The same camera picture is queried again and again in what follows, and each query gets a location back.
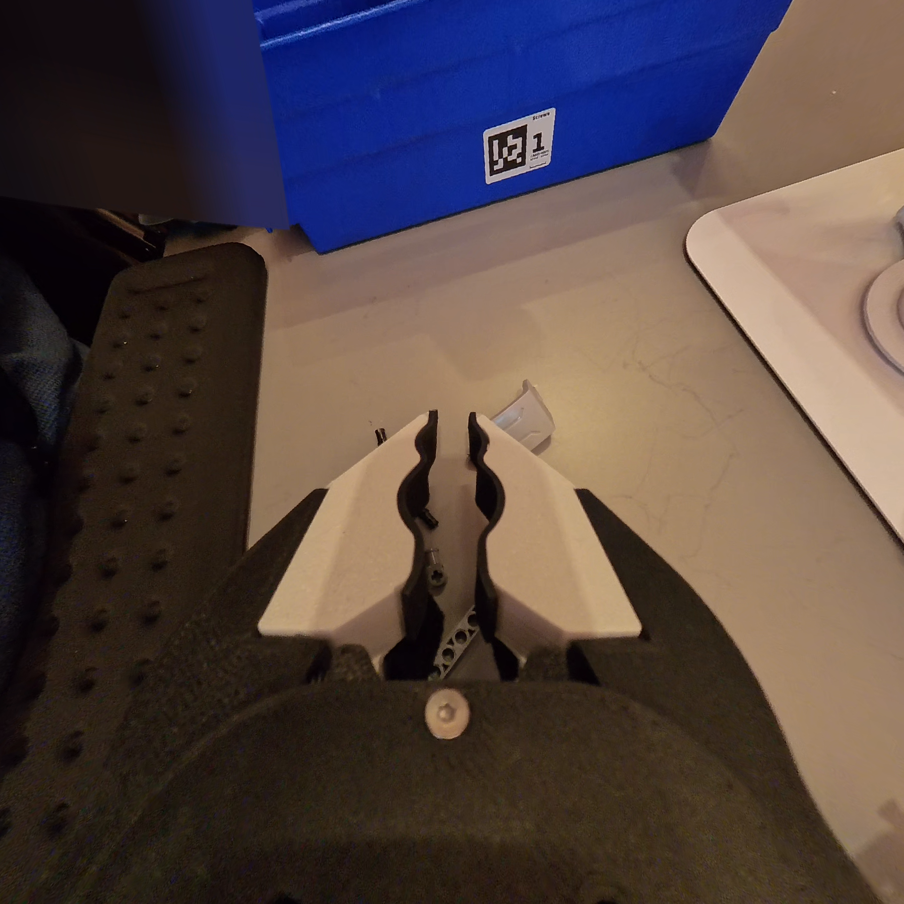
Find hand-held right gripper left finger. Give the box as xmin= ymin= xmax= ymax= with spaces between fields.
xmin=256 ymin=410 xmax=442 ymax=673

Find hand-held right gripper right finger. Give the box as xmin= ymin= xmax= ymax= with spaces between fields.
xmin=468 ymin=412 xmax=645 ymax=673

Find grey toy beam with holes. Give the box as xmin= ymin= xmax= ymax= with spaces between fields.
xmin=427 ymin=604 xmax=481 ymax=680

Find blue plastic bin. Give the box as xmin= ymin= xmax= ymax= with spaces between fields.
xmin=250 ymin=0 xmax=795 ymax=255

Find grey curved toy panel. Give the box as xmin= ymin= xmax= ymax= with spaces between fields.
xmin=492 ymin=380 xmax=559 ymax=453

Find black dimpled pad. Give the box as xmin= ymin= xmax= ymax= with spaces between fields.
xmin=0 ymin=242 xmax=269 ymax=799

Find white desk stand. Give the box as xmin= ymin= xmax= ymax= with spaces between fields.
xmin=684 ymin=148 xmax=904 ymax=545

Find white printed tag label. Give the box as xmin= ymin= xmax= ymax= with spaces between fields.
xmin=482 ymin=107 xmax=557 ymax=186

